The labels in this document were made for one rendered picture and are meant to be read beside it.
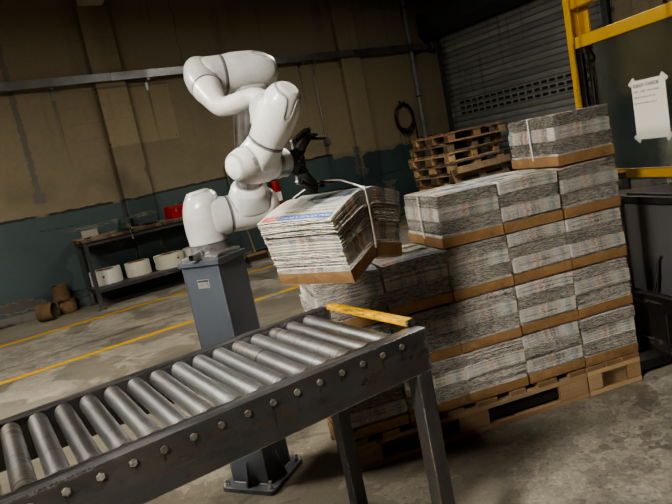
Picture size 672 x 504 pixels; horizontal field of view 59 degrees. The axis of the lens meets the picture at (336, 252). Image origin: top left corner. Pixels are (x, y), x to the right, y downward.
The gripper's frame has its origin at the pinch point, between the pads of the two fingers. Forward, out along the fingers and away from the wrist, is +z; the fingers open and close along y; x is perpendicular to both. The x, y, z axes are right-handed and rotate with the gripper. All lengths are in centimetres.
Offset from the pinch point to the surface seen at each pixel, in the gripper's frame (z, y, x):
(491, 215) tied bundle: 85, 30, 21
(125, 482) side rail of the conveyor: -92, 62, 7
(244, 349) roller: -35, 53, -13
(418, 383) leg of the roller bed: -20, 65, 36
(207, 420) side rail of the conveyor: -75, 55, 14
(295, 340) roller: -26, 52, 0
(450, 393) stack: 66, 103, 2
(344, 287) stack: 34, 50, -23
